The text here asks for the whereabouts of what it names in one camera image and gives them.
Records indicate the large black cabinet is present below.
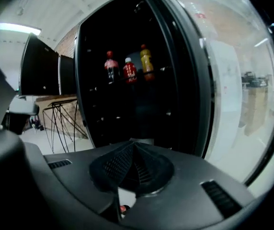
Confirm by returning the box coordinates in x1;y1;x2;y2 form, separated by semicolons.
19;32;61;97

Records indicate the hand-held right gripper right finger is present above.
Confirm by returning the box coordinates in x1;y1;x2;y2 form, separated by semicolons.
121;142;259;226

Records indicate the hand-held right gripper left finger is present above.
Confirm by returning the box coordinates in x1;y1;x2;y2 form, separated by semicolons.
43;140;135;225

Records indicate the long ceiling light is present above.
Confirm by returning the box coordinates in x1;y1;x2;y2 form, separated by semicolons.
0;22;42;36

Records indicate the yellow juice bottle red cap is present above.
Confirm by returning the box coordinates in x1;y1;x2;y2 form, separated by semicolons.
139;44;156;82

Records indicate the dark soda bottle red cap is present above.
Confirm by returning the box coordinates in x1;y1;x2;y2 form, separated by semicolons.
104;51;120;84

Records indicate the red label bottle white cap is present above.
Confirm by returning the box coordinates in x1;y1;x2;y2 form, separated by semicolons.
123;57;138;84

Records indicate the black fridge with glass door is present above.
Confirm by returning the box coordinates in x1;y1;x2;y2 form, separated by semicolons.
73;0;274;187

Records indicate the black wire rack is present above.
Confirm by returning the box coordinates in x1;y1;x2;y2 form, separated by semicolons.
42;99;89;153

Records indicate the small black cabinet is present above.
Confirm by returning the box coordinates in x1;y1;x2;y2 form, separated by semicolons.
58;54;78;96

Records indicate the brick counter with wooden top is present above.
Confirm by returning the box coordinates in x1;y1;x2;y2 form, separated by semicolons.
34;94;90;139

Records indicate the white floor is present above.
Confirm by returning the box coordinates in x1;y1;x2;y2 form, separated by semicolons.
19;122;274;212

